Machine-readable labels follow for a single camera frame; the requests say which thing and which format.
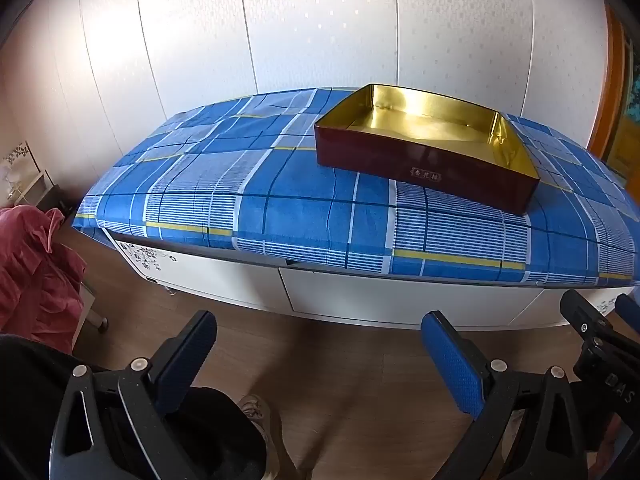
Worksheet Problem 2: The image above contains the red tin box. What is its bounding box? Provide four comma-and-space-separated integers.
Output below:
314, 83, 541, 217

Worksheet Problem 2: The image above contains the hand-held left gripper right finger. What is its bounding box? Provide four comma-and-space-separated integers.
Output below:
420, 310, 601, 480

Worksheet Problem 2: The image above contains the white rolling stand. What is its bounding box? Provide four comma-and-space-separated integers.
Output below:
72, 282, 110, 351

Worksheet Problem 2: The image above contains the wooden door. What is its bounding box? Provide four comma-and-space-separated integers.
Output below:
587, 5, 640, 181

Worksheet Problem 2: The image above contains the white drawer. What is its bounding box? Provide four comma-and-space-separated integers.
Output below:
277, 264, 553, 330

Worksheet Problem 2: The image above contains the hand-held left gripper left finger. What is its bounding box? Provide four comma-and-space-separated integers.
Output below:
50, 310, 218, 480

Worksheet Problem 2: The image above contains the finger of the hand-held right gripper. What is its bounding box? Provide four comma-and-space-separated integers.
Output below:
616, 294, 640, 333
560, 290, 613, 343

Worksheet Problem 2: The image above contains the person's beige slipper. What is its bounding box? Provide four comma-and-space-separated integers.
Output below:
240, 394, 281, 480

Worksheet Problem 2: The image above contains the blue plaid sheet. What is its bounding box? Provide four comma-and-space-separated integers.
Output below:
72, 87, 640, 288

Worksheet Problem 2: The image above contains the white cabinet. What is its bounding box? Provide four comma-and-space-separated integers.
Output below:
107, 230, 640, 331

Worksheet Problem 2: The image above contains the white bedside shelf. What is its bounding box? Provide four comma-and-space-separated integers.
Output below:
0, 142, 66, 211

